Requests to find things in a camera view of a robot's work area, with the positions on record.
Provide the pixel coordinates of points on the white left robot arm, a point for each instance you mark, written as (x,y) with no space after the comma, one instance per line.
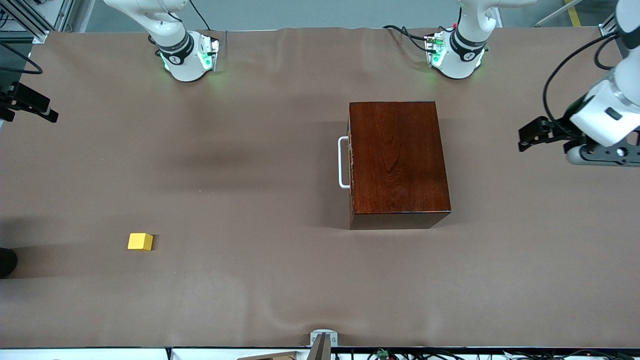
(467,50)

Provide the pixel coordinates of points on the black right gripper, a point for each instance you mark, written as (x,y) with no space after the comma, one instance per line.
(16,99)

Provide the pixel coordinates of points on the black round object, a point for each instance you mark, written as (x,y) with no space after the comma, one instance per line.
(6,262)

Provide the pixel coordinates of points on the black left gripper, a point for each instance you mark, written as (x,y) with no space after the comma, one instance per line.
(562,127)

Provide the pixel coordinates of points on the grey metal table clamp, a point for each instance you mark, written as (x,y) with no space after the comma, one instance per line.
(323,350)

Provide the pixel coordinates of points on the dark wooden drawer cabinet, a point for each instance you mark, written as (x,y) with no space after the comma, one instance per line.
(400,160)

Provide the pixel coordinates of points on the yellow wooden block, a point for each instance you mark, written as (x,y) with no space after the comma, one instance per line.
(140,242)

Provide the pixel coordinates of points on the aluminium frame profile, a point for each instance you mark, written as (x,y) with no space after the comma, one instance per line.
(30,25)
(607,27)

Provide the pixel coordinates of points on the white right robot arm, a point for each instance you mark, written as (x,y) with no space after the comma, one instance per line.
(175,30)

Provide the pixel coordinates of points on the brown table cloth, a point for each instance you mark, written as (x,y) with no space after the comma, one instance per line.
(250,150)

